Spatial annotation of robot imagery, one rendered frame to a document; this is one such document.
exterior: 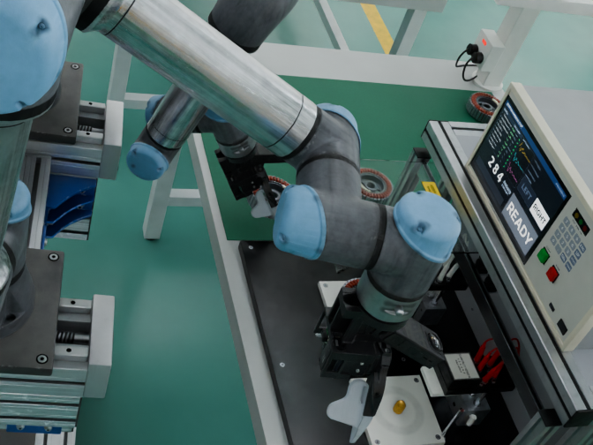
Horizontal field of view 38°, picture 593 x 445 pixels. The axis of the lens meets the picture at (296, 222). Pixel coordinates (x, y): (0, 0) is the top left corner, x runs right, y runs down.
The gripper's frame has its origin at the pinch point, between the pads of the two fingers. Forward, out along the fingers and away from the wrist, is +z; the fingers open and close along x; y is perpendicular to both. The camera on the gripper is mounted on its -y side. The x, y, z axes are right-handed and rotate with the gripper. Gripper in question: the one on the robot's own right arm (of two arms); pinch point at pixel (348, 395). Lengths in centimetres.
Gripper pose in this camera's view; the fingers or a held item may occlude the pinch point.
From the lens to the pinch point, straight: 119.9
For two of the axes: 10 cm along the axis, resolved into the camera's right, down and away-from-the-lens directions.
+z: -2.7, 6.9, 6.8
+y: -9.6, -1.2, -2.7
